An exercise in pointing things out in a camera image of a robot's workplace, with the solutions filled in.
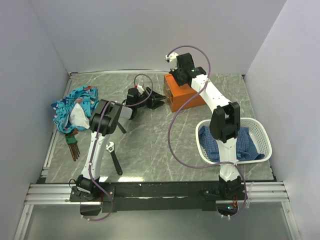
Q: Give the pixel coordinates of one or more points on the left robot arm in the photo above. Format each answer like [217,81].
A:
[102,124]

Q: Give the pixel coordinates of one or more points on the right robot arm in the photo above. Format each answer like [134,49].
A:
[225,120]

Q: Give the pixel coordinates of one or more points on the black base crossbar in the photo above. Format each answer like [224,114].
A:
[151,196]

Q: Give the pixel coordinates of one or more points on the white plastic basket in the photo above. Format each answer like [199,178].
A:
[256,132]

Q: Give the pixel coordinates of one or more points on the green hex key set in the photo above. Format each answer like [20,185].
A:
[72,143]

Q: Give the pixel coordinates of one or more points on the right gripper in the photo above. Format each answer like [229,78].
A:
[174,71]

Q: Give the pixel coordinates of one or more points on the clear plastic drawer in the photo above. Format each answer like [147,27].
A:
[168,94]

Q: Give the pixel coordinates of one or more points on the blue checked cloth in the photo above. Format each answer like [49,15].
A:
[245,147]

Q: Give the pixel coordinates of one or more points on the black handled hammer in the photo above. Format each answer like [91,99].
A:
[121,128]

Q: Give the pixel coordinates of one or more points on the orange drawer cabinet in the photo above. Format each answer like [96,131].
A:
[181,94]

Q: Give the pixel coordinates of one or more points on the turquoise shark print cloth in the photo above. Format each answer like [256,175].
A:
[86,96]

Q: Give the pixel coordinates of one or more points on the black adjustable wrench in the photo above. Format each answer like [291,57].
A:
[110,147]

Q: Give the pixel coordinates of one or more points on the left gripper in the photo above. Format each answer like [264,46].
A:
[154,103]

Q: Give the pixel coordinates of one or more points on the aluminium rail frame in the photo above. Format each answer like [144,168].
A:
[59,194]

